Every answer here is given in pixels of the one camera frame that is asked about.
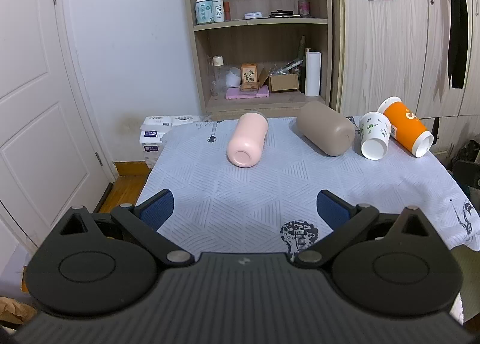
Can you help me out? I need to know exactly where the taupe metal tumbler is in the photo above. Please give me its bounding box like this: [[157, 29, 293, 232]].
[[296, 101, 356, 156]]

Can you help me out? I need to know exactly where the orange paper cup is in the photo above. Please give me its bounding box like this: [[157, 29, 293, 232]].
[[377, 96, 434, 158]]

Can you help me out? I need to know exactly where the white floral paper cup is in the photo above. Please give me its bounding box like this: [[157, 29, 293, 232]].
[[359, 112, 391, 161]]

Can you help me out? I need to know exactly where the white patterned tablecloth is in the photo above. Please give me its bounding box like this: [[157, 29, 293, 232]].
[[140, 118, 479, 255]]

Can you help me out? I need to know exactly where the tissue pack stack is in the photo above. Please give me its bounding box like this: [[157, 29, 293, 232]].
[[139, 115, 203, 170]]

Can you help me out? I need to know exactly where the white door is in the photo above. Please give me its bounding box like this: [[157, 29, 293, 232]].
[[1, 0, 109, 250]]

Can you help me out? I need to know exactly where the pink tumbler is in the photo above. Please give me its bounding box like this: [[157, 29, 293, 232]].
[[227, 112, 269, 168]]

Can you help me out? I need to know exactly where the wooden wardrobe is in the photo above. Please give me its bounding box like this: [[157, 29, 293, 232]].
[[332, 0, 479, 156]]

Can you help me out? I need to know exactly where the small cardboard box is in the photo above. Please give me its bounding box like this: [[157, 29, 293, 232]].
[[259, 69, 299, 92]]

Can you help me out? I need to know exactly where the clear bottle beige cap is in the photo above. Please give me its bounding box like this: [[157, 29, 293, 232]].
[[210, 55, 227, 96]]

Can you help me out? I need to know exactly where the pink flat box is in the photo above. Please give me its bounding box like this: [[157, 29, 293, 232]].
[[225, 86, 270, 100]]

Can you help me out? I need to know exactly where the white paper towel roll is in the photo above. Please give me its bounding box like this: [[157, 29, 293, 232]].
[[305, 51, 321, 97]]

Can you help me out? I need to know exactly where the floral wooden box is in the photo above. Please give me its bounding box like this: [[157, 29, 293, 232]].
[[240, 63, 259, 92]]

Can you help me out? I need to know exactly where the wooden shelf unit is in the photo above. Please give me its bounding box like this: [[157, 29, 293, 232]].
[[185, 0, 334, 120]]

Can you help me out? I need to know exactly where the teal white bottle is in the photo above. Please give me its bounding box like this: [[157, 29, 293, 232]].
[[195, 0, 215, 25]]

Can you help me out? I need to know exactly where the pink small bottle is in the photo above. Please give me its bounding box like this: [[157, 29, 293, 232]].
[[298, 0, 310, 18]]

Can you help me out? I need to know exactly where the white tube bottle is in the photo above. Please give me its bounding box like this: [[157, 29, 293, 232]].
[[212, 0, 224, 22]]

